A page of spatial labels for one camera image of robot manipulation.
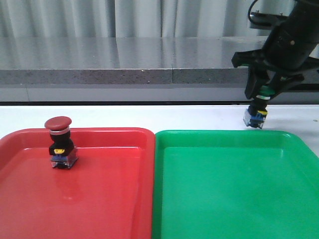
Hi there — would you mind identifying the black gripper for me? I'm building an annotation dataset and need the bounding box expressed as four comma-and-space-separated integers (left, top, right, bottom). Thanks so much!
231, 37, 319, 100

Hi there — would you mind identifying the green mushroom push button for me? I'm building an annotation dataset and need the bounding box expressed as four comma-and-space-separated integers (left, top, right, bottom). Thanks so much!
243, 86, 275, 129

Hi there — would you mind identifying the red mushroom push button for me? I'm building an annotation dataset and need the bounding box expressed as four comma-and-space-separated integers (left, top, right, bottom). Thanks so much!
44, 116, 78, 169

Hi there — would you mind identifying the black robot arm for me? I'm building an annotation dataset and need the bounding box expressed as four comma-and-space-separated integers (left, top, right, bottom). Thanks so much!
232, 0, 319, 99

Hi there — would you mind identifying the green plastic tray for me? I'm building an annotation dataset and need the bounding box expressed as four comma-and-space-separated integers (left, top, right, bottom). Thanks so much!
152, 130, 319, 239

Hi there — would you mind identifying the red plastic tray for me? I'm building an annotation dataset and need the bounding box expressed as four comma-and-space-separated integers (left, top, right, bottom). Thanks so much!
0, 128, 155, 239

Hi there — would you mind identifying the grey granite counter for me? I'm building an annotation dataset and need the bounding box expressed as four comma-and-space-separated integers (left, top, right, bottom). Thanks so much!
0, 35, 319, 104

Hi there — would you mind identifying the white pleated curtain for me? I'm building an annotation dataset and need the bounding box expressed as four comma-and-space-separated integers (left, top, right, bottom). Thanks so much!
0, 0, 300, 38

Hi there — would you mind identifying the black cable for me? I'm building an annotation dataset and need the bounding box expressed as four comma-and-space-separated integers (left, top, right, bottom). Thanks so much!
247, 0, 261, 25

